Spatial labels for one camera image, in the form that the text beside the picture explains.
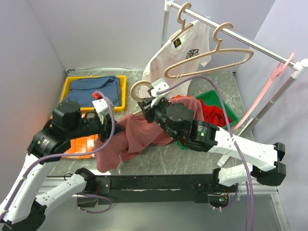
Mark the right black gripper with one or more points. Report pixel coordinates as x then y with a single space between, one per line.
147 110

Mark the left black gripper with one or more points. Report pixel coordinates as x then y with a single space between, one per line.
106 128

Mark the dusty pink t shirt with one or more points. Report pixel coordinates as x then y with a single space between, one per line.
128 144

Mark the green plastic tray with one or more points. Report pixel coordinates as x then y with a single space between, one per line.
211 98

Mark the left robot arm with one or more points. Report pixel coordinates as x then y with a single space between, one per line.
23 209

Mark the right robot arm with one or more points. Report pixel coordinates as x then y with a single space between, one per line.
260 161

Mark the blue checked shirt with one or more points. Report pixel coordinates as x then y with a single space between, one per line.
81 90

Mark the white t shirt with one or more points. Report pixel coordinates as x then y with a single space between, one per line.
190 43

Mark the red t shirt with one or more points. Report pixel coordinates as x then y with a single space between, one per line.
211 114

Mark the beige hanger holding white shirt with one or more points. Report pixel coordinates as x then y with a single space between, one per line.
182 22

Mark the pink plastic hanger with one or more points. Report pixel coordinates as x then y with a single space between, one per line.
276 72

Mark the orange white patterned cloth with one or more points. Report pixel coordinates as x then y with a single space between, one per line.
82 145

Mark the yellow plastic tray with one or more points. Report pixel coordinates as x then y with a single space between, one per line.
123 86

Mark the black base bar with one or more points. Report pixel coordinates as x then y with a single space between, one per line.
157 188

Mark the metal clothes rack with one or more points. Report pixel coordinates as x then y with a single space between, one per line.
299 68

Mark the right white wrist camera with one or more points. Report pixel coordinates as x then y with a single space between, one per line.
158 90

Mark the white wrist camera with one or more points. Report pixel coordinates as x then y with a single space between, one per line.
158 90
103 106

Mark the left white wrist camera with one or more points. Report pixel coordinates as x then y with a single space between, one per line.
103 106

